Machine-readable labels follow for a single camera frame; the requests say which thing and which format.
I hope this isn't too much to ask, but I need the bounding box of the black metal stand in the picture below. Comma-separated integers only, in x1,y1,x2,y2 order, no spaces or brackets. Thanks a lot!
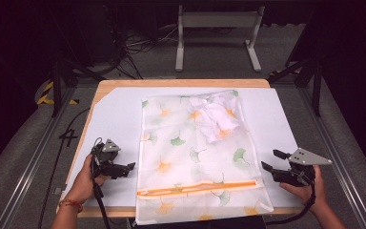
49,56,107,118
268,56,324,117

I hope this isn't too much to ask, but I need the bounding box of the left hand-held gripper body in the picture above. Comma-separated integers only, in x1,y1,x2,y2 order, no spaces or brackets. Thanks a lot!
90,138,122,179

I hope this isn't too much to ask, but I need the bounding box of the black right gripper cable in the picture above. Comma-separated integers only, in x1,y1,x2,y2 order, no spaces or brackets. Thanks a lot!
266,182,317,227

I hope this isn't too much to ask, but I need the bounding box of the person's left hand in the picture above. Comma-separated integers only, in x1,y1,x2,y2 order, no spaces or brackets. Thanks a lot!
64,154,110,205

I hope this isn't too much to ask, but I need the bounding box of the thin black floor cable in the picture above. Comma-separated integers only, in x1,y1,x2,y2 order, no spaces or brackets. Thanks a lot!
37,107,92,229

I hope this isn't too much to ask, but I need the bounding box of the white metal stand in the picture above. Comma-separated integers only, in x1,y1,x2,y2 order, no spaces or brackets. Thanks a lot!
174,4,266,73

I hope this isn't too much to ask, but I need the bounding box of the white garment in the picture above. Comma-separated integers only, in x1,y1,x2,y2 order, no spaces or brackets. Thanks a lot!
187,94,246,144

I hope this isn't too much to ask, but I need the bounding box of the person's right hand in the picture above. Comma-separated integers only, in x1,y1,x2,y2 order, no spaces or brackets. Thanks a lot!
278,164,329,210

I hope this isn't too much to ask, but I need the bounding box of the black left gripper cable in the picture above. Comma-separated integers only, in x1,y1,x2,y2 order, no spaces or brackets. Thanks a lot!
90,136,112,229

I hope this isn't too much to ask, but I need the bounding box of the red and gold bracelet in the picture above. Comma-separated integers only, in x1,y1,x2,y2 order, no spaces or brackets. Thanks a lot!
56,198,85,214

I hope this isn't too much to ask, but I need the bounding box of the white sheet mat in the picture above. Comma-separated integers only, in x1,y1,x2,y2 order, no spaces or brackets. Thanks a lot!
64,86,303,210

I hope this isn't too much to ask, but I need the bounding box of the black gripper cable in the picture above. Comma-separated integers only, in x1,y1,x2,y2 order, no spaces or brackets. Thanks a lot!
90,136,112,229
266,182,317,227

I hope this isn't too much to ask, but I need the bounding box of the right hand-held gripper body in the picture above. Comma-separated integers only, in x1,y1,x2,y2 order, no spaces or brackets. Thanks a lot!
272,147,334,188

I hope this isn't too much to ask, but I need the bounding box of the aluminium rail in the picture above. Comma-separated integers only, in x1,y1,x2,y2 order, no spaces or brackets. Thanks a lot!
297,86,366,229
0,85,78,229

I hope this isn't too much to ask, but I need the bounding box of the leaf print mesh laundry bag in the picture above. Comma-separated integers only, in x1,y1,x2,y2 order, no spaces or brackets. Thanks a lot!
134,89,275,226

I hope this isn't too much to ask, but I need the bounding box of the bundle of black floor cables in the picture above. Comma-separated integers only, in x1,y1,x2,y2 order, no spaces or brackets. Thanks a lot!
91,6,180,80

